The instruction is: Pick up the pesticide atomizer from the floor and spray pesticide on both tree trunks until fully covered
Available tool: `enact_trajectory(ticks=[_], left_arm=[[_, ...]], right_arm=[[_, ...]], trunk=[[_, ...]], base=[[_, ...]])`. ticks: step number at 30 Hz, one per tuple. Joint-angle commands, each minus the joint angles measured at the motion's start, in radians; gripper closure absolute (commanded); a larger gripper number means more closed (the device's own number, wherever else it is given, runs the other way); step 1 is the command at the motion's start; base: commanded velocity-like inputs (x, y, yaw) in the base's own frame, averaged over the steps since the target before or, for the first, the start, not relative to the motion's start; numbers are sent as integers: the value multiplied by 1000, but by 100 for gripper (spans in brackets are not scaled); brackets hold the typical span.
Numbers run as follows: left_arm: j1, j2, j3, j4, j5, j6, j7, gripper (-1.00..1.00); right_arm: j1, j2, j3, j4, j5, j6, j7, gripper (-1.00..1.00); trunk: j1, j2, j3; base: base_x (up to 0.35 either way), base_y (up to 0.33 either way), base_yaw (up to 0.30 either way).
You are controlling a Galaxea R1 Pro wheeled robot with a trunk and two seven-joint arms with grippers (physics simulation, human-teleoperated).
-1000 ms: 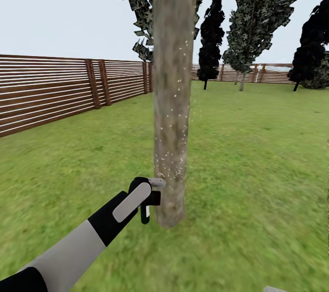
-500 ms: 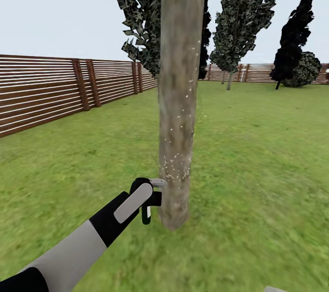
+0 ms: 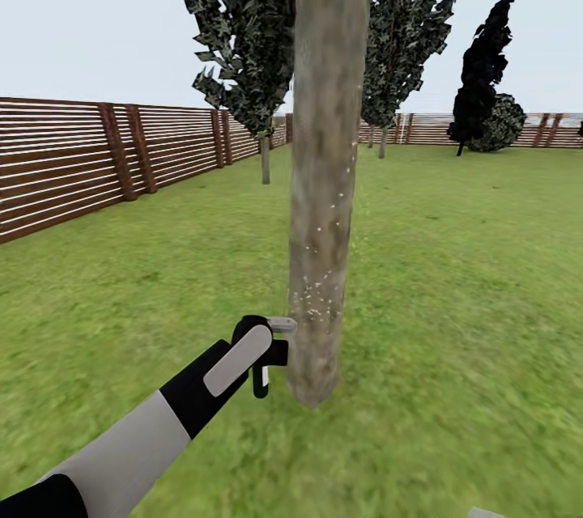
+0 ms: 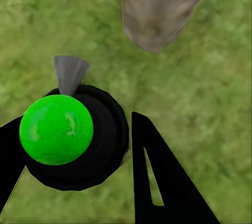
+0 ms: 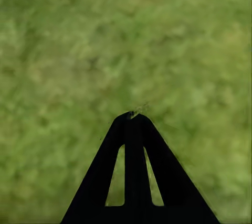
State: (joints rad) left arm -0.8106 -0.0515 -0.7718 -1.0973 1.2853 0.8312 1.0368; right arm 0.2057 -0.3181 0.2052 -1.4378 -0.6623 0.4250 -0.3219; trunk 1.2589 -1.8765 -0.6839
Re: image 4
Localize pesticide atomizer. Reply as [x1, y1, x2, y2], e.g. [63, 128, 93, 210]
[19, 55, 129, 191]

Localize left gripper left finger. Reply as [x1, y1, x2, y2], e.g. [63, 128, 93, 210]
[0, 116, 26, 212]

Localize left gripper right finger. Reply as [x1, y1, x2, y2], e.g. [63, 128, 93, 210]
[132, 111, 219, 224]

